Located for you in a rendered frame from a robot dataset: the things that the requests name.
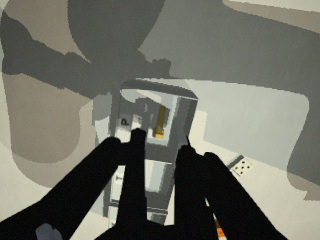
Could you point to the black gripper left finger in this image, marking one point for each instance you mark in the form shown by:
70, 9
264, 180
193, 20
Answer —
60, 212

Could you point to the grey three-compartment bin rack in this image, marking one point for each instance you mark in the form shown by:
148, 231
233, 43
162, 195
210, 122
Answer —
159, 182

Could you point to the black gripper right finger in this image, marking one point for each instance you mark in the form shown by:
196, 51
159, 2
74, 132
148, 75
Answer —
239, 217

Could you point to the white domino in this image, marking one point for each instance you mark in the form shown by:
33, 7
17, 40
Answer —
240, 167

